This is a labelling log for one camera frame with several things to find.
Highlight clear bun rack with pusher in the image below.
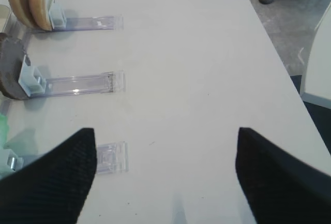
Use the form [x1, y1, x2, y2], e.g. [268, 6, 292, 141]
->
[5, 1, 124, 35]

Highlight upright brown meat patty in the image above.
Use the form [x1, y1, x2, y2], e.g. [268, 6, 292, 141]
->
[1, 33, 29, 100]

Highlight white chair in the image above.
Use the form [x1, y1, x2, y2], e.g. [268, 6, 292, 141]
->
[300, 7, 330, 109]

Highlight upright green lettuce leaf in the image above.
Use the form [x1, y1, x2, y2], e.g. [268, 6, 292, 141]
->
[0, 114, 11, 179]

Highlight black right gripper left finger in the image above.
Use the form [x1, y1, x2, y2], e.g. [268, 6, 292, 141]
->
[1, 128, 97, 223]

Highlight white serving tray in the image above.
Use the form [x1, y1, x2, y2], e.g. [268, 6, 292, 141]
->
[0, 5, 11, 30]

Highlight clear lettuce rack with pusher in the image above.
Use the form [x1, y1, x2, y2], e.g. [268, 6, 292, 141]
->
[1, 142, 129, 178]

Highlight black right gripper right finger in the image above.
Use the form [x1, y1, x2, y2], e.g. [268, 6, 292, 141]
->
[235, 127, 330, 223]

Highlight clear patty rack with pusher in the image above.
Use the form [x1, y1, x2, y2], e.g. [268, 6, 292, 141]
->
[18, 55, 126, 98]

